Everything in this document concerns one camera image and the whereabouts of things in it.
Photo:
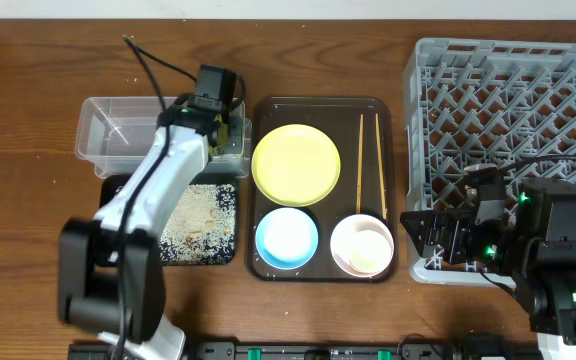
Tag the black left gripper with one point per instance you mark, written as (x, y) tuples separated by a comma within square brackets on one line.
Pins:
[(223, 133)]

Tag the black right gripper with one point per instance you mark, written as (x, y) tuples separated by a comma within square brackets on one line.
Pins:
[(459, 222)]

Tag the green snack wrapper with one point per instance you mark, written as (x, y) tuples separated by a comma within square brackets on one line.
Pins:
[(220, 136)]

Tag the light blue bowl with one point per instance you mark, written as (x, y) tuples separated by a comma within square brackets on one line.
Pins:
[(286, 238)]

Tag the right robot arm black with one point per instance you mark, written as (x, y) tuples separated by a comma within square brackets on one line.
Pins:
[(538, 252)]

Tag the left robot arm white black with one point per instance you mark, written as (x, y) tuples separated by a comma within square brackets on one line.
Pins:
[(110, 276)]

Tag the grey dishwasher rack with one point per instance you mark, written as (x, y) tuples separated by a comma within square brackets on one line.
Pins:
[(507, 103)]

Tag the small cream cup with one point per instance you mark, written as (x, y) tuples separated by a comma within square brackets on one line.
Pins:
[(370, 252)]

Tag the pink bowl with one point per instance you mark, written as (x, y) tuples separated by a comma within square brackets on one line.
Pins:
[(340, 245)]

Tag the clear plastic bin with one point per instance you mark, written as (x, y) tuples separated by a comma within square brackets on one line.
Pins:
[(116, 133)]

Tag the yellow plate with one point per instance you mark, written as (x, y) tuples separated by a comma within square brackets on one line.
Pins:
[(296, 165)]

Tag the dark brown serving tray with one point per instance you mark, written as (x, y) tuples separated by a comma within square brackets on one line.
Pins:
[(339, 119)]

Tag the right wooden chopstick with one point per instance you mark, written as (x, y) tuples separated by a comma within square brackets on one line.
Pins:
[(380, 167)]

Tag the wooden chopstick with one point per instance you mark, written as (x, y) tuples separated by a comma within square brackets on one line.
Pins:
[(360, 164), (380, 167)]

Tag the left wooden chopstick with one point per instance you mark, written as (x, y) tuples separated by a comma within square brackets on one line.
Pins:
[(360, 164)]

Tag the black tray with rice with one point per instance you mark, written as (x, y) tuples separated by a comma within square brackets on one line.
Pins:
[(203, 226)]

